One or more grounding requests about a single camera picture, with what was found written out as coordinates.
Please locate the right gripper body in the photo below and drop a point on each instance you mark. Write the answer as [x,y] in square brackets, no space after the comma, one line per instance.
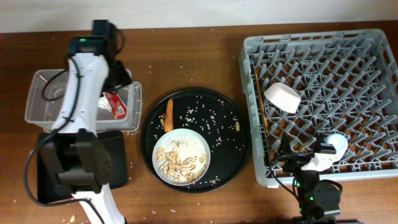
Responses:
[295,163]

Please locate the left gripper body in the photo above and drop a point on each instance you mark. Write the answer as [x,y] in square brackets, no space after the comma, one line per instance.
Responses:
[119,76]

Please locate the white tissue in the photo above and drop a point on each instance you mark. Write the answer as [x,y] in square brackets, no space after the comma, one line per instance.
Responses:
[103,104]

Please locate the red snack wrapper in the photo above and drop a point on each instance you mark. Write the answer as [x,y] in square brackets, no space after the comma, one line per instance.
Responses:
[118,107]

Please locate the light blue cup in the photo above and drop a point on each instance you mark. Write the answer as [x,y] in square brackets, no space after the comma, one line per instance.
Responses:
[340,144]

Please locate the pink bowl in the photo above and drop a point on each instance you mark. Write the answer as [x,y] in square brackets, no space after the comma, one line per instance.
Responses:
[283,97]

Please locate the orange carrot piece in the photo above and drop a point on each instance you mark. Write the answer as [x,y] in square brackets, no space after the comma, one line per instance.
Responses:
[168,122]

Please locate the grey bowl with rice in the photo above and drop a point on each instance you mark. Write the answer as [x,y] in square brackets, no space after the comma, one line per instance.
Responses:
[181,157]

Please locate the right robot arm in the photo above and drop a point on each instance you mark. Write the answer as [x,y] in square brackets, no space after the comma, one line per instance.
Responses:
[318,199]

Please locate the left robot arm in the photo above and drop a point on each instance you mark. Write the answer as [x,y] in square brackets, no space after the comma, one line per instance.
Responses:
[74,158]

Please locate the grey dishwasher rack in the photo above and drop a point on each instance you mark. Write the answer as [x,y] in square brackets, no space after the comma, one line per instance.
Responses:
[347,81]

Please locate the clear plastic bin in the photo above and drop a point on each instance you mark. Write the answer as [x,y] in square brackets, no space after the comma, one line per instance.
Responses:
[43,113]

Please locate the black rectangular bin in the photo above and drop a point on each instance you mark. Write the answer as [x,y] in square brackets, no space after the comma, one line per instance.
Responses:
[113,141]

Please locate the black round tray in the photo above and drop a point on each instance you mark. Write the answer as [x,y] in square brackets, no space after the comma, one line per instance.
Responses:
[212,115]

